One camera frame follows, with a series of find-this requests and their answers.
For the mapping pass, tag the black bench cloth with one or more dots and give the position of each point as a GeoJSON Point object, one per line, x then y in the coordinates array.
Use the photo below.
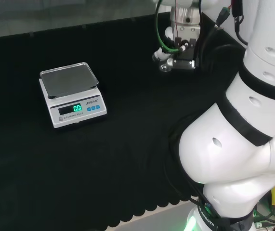
{"type": "Point", "coordinates": [103, 168]}

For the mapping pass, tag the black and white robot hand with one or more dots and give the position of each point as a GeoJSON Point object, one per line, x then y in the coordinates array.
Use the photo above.
{"type": "Point", "coordinates": [185, 60]}

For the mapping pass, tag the clear glass beaker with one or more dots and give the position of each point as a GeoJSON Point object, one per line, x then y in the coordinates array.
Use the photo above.
{"type": "Point", "coordinates": [164, 68]}

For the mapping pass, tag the pale board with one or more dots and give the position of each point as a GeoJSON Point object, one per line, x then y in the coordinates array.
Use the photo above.
{"type": "Point", "coordinates": [161, 215]}

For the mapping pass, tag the white electronic balance steel pan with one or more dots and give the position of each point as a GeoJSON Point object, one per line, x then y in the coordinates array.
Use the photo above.
{"type": "Point", "coordinates": [75, 109]}

